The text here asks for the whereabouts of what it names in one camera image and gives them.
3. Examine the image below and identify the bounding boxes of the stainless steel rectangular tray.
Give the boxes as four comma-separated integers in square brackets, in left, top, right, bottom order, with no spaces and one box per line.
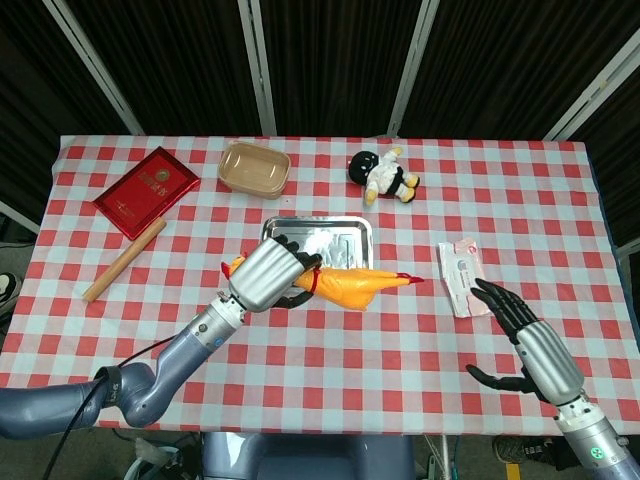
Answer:
[260,215,376,274]

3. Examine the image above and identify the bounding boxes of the white partition frame post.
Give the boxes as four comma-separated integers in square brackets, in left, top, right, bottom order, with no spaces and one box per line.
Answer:
[543,47,640,141]
[387,0,441,137]
[0,199,41,236]
[237,0,278,137]
[42,0,146,136]

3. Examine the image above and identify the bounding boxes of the black sneaker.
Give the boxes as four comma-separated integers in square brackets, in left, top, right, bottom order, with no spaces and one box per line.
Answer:
[492,434,554,466]

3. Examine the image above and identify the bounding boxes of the red gift box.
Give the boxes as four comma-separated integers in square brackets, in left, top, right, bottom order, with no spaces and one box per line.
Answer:
[92,145,202,241]

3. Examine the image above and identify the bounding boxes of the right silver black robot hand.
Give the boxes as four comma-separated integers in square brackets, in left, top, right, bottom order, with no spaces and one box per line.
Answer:
[465,277,587,404]

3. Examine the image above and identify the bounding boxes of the black-headed plush doll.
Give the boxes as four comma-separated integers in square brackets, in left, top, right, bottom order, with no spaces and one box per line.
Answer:
[348,146,421,207]

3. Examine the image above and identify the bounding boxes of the pink white wet wipes pack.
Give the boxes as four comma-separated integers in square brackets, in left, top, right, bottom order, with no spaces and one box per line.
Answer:
[437,237,495,319]

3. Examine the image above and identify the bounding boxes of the yellow rubber chicken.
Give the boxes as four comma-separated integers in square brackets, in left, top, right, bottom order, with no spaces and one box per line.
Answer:
[220,253,426,314]

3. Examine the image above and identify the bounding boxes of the wooden rolling pin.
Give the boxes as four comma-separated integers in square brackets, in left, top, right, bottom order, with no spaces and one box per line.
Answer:
[82,217,168,303]

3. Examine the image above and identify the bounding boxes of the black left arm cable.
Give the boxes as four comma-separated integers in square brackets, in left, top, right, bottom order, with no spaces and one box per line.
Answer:
[42,337,177,480]

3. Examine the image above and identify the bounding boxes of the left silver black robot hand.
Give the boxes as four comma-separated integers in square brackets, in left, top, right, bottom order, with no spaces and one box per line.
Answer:
[227,233,325,315]

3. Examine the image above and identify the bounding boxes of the white plastic item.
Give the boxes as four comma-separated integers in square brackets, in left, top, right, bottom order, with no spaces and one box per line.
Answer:
[124,438,181,480]

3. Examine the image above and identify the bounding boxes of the black white shoe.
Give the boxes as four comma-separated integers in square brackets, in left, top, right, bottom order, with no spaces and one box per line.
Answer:
[0,272,24,316]

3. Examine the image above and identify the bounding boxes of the red white checkered tablecloth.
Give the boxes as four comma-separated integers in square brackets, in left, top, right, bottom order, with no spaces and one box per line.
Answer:
[9,134,639,435]

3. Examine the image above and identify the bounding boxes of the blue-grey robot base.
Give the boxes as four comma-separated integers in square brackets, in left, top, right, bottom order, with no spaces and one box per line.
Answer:
[201,432,416,480]

